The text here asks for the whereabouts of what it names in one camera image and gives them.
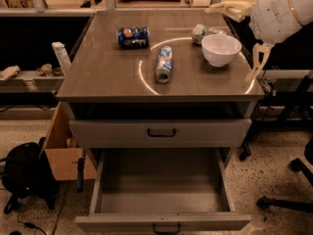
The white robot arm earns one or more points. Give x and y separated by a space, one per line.
302 10

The white plastic bottle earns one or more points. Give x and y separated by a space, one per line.
62 56

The black middle drawer handle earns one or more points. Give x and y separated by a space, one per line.
166 230

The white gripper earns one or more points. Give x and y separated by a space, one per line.
275 16

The cardboard box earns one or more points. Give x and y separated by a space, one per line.
62 151

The grey drawer cabinet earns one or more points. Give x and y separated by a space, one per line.
139 80

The white bowl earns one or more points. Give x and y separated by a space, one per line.
219 49

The open middle grey drawer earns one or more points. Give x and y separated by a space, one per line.
136 188

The black drawer handle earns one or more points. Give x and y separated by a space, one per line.
166 230
161 133

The closed upper grey drawer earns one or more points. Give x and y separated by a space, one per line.
188 133

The black backpack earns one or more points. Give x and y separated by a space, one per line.
27 173

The black upper drawer handle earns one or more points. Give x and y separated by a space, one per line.
161 133

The blue pepsi can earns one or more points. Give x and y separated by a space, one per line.
133 37

